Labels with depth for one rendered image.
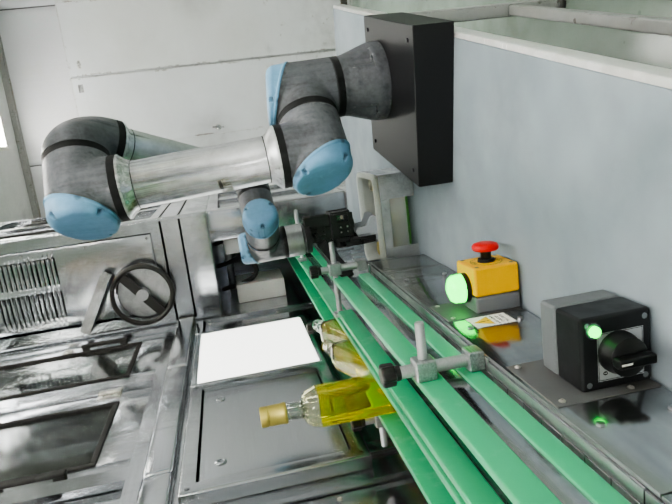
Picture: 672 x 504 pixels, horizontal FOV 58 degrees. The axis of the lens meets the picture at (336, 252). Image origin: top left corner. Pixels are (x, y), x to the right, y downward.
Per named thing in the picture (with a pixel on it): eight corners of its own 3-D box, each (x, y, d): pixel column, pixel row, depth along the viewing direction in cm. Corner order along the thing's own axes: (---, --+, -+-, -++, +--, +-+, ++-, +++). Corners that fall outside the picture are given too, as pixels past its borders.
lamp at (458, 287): (461, 297, 95) (443, 300, 95) (459, 269, 94) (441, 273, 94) (473, 305, 91) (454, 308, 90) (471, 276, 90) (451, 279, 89)
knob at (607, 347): (637, 367, 63) (660, 379, 59) (598, 375, 62) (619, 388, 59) (636, 326, 62) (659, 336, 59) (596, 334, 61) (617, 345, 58)
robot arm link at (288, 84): (326, 42, 116) (256, 51, 114) (344, 96, 111) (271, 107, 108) (322, 85, 127) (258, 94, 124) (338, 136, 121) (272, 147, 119)
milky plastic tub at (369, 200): (398, 254, 156) (365, 259, 155) (388, 166, 152) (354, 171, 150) (419, 267, 139) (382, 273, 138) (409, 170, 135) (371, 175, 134)
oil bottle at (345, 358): (416, 388, 110) (351, 359, 128) (413, 359, 109) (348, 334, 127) (391, 398, 107) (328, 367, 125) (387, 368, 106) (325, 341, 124)
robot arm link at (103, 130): (29, 122, 114) (245, 174, 147) (31, 170, 109) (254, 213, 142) (51, 82, 107) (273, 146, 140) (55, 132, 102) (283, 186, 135)
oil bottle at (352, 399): (420, 393, 108) (301, 417, 104) (416, 363, 107) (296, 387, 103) (430, 406, 102) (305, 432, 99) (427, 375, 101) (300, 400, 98)
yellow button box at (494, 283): (502, 295, 98) (459, 303, 97) (499, 249, 96) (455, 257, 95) (524, 306, 91) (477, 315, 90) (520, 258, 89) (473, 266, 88)
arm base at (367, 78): (365, 40, 125) (318, 46, 123) (388, 41, 111) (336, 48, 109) (372, 114, 131) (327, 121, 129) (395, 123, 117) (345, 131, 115)
